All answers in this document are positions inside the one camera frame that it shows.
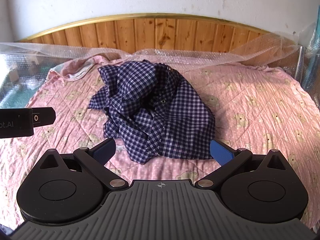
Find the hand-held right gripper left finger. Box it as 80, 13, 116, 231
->
37, 138, 126, 189

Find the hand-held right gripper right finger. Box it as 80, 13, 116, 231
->
195, 140, 288, 189

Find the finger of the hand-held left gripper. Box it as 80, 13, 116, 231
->
31, 107, 56, 128

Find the blue plaid shirt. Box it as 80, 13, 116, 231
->
88, 59, 216, 165

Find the teal green object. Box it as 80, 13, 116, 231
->
0, 84, 33, 105

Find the pink bear print quilt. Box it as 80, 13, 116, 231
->
0, 54, 318, 230

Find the cardboard box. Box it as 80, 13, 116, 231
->
9, 55, 44, 83

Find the clear bubble wrap sheet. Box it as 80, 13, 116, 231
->
0, 22, 320, 110

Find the wooden headboard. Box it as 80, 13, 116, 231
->
19, 13, 272, 48

